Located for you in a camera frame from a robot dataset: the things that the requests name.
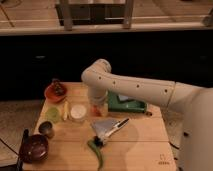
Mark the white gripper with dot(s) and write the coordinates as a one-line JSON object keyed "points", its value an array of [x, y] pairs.
{"points": [[96, 96]]}

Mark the red apple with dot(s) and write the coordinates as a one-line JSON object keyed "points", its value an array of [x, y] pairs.
{"points": [[96, 111]]}

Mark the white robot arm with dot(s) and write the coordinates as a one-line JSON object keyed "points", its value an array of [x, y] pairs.
{"points": [[194, 102]]}

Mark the white paper cup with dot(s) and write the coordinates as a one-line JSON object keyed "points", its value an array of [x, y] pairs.
{"points": [[78, 113]]}

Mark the small dark metal cup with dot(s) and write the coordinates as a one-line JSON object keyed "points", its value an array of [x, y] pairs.
{"points": [[46, 129]]}

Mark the green tray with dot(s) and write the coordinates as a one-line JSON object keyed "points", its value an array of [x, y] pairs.
{"points": [[132, 105]]}

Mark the white card on tray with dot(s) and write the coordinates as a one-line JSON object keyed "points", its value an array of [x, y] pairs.
{"points": [[123, 98]]}

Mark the yellow banana piece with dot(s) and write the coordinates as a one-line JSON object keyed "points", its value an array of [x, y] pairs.
{"points": [[65, 110]]}

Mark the dark pinecone object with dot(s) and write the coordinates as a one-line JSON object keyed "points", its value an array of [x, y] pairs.
{"points": [[58, 88]]}

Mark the green chili pepper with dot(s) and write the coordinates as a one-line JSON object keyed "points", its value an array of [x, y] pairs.
{"points": [[96, 148]]}

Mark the orange plate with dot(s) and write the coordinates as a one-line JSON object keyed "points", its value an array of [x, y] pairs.
{"points": [[50, 95]]}

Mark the light green small plate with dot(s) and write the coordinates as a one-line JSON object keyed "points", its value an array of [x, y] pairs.
{"points": [[52, 115]]}

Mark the dark red bowl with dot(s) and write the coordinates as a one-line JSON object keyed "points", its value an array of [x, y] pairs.
{"points": [[34, 149]]}

